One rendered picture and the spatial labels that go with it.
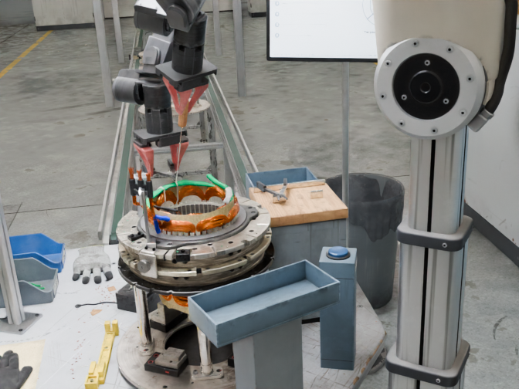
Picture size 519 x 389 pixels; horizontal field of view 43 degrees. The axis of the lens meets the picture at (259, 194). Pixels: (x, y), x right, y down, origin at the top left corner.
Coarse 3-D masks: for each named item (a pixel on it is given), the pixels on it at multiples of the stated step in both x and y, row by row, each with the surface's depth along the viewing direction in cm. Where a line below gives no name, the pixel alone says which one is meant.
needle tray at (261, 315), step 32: (224, 288) 118; (256, 288) 122; (288, 288) 125; (320, 288) 116; (192, 320) 116; (224, 320) 115; (256, 320) 111; (288, 320) 114; (256, 352) 115; (288, 352) 119; (256, 384) 117; (288, 384) 121
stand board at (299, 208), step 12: (252, 192) 161; (264, 192) 161; (288, 192) 160; (300, 192) 160; (324, 192) 159; (264, 204) 154; (276, 204) 153; (288, 204) 153; (300, 204) 153; (312, 204) 152; (324, 204) 152; (336, 204) 152; (276, 216) 147; (288, 216) 147; (300, 216) 148; (312, 216) 148; (324, 216) 149; (336, 216) 149
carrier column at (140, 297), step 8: (136, 288) 142; (136, 296) 142; (144, 296) 143; (136, 304) 143; (144, 304) 143; (144, 312) 144; (144, 320) 144; (144, 328) 145; (144, 336) 146; (144, 344) 147
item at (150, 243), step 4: (144, 192) 125; (144, 196) 124; (144, 200) 124; (144, 204) 124; (144, 208) 124; (144, 212) 125; (144, 216) 125; (144, 220) 125; (148, 224) 127; (148, 228) 126; (148, 232) 126; (148, 236) 127; (148, 240) 127; (152, 240) 128; (148, 244) 127; (152, 244) 127; (152, 248) 127
